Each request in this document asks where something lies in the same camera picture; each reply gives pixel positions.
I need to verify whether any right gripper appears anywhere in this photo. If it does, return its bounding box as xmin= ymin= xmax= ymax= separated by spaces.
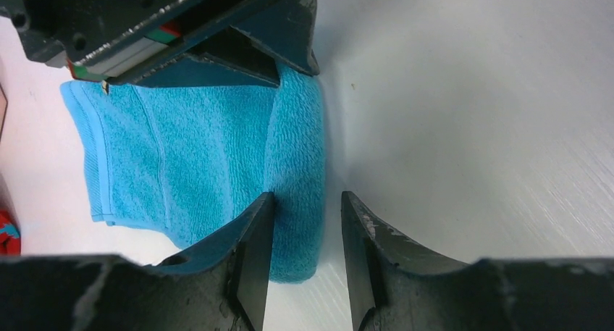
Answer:
xmin=1 ymin=0 xmax=280 ymax=88

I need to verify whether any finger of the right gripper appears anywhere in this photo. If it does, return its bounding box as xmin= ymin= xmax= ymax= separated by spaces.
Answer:
xmin=191 ymin=0 xmax=321 ymax=77

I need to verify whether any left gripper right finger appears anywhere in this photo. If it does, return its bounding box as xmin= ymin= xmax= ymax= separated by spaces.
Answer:
xmin=341 ymin=191 xmax=613 ymax=330

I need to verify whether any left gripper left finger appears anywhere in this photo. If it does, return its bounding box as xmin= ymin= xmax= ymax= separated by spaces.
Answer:
xmin=1 ymin=193 xmax=275 ymax=330

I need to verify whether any red and blue towel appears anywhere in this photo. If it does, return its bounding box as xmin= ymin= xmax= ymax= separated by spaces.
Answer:
xmin=1 ymin=209 xmax=21 ymax=256

